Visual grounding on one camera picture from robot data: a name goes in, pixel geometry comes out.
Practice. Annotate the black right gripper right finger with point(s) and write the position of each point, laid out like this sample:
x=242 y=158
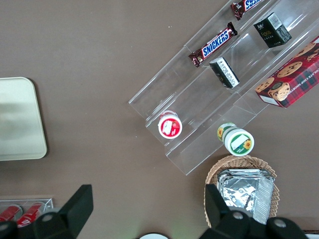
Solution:
x=221 y=216

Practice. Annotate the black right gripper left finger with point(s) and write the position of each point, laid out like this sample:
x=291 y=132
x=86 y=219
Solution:
x=77 y=206

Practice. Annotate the light wicker basket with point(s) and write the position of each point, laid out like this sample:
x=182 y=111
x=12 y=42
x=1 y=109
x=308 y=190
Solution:
x=211 y=174

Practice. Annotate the beige plastic tray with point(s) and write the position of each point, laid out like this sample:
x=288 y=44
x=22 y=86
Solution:
x=20 y=119

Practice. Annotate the clear acrylic bottle rack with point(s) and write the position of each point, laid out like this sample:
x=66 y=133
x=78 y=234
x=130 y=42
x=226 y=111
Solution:
x=48 y=203

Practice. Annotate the aluminium foil container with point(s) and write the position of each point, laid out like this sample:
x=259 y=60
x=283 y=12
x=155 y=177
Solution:
x=246 y=194

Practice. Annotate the red soda bottle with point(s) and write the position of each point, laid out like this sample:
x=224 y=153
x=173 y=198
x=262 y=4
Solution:
x=10 y=212
x=31 y=214

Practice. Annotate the green lid yogurt cup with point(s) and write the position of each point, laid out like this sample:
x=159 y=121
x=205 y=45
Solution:
x=238 y=142

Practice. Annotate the red lid yogurt cup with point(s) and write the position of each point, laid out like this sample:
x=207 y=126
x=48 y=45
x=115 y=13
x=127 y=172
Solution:
x=170 y=127

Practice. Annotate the clear acrylic stepped shelf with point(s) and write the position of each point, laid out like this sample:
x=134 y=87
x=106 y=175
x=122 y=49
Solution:
x=199 y=99

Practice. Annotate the small black carton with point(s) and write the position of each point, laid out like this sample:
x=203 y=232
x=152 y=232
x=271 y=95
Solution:
x=271 y=31
x=225 y=73

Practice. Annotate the red plaid cookie box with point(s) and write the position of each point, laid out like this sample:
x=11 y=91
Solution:
x=294 y=79

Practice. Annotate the Snickers chocolate bar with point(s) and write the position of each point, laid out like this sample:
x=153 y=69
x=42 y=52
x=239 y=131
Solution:
x=214 y=44
x=245 y=6

